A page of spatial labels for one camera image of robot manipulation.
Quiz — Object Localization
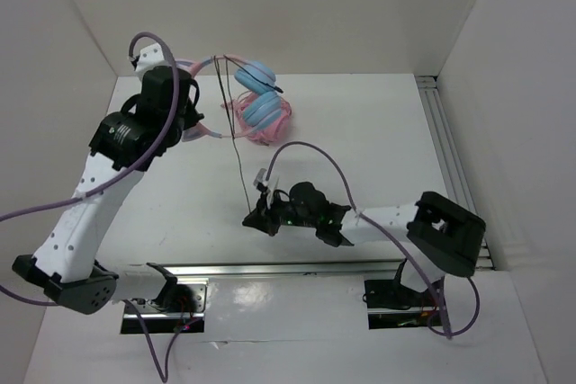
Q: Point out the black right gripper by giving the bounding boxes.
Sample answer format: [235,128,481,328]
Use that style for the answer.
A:
[244,187,319,236]

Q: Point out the thin black headphone cable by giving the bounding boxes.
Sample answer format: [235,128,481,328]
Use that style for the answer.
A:
[212,54,285,214]

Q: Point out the pink blue cat-ear headphones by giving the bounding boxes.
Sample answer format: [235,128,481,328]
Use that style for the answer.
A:
[176,55,283,138]

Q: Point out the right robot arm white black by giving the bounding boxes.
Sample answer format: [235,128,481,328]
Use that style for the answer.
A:
[242,182,486,305]

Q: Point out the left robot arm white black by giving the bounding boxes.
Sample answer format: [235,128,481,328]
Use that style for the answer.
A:
[12,66,202,315]

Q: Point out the left base electronics opening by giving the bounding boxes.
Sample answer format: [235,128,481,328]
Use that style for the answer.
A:
[121,278,208,335]

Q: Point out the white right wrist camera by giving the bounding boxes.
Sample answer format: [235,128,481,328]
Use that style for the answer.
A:
[253,168,279,208]

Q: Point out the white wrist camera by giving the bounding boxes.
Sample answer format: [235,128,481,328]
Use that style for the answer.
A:
[253,168,279,208]
[130,42,167,78]

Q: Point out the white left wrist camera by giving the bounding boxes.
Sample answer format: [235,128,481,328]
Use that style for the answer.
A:
[130,42,167,78]

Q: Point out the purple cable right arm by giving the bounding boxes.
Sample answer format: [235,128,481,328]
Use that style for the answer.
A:
[267,140,481,340]

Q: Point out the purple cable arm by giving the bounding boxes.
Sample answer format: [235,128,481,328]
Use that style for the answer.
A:
[0,31,181,223]
[267,140,481,340]

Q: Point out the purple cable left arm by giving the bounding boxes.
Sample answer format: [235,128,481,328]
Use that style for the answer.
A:
[0,31,181,223]

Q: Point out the aluminium rail front edge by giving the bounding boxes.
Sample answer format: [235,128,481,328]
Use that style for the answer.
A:
[163,260,401,278]

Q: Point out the aluminium rail right side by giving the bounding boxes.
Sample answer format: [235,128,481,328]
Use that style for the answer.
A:
[416,74,496,271]

